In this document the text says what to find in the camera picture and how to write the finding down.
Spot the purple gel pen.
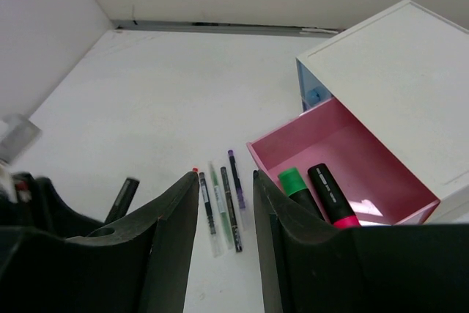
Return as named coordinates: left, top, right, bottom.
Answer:
left=227, top=150, right=248, bottom=230

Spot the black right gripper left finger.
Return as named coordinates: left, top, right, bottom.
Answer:
left=1, top=172, right=199, bottom=312

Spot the black gold pen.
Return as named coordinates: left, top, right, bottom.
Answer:
left=220, top=166, right=243, bottom=253

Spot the black gel pen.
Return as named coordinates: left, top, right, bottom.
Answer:
left=199, top=172, right=222, bottom=257

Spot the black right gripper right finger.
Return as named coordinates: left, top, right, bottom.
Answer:
left=253, top=171, right=468, bottom=312

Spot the white drawer organizer box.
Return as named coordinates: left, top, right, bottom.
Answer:
left=297, top=0, right=468, bottom=223

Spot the aluminium rail back edge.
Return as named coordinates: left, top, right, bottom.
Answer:
left=111, top=20, right=343, bottom=37

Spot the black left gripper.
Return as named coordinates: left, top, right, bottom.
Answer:
left=1, top=172, right=104, bottom=236

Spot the blue drawer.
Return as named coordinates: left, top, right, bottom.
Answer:
left=296, top=59, right=333, bottom=111

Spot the green gel pen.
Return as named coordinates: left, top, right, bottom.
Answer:
left=209, top=162, right=234, bottom=250

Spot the pink drawer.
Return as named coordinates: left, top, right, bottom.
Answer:
left=247, top=98, right=440, bottom=225

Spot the pink highlighter marker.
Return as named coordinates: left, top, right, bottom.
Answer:
left=307, top=163, right=360, bottom=229

